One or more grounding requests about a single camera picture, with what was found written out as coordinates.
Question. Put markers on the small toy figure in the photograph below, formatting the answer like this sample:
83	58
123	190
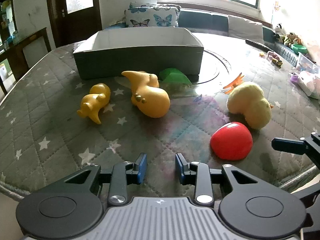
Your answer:
275	58

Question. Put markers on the green plastic toy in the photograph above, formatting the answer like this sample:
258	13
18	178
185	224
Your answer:
175	77

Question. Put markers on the butterfly print pillow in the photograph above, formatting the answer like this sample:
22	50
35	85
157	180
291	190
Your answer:
150	15

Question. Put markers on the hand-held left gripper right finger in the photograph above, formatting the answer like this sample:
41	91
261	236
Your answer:
180	168

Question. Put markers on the white cushion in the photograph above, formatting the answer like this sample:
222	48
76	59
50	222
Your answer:
246	27

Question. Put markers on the grey cardboard box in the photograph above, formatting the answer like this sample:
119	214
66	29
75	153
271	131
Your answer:
140	60

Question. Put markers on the yellow plush duck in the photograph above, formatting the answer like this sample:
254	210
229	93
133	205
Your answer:
250	102

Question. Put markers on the clear plastic storage box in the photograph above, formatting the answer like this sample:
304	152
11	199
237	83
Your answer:
308	63

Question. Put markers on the brown plush toy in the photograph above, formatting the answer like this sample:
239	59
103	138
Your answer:
292	39

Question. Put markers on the white plastic bag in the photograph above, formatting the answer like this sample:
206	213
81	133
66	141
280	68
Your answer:
311	83

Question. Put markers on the panda plush toy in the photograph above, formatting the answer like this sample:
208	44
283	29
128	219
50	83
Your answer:
278	31

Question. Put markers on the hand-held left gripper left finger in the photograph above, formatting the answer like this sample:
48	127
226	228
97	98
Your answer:
141	167

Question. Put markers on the blue cushion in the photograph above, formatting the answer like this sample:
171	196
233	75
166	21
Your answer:
116	25

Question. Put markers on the glass turntable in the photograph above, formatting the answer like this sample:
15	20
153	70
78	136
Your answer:
217	67

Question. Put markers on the dark wooden door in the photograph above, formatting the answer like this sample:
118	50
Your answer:
75	22

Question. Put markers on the wooden sideboard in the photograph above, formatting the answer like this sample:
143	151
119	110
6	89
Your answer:
22	52

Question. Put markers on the shelf cabinet with bottles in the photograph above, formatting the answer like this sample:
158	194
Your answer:
7	20

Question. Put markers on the dark sofa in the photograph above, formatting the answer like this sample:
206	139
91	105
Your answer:
202	20

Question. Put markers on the small yellow animal toy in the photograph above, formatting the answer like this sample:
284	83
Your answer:
93	102

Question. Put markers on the orange plastic toy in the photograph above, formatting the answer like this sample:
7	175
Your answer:
235	82

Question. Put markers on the green bowl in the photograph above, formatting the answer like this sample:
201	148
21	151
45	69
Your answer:
299	48

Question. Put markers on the large yellow rubber duck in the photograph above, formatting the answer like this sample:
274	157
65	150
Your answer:
150	97

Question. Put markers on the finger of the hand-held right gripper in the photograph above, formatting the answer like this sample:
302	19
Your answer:
287	145
311	190

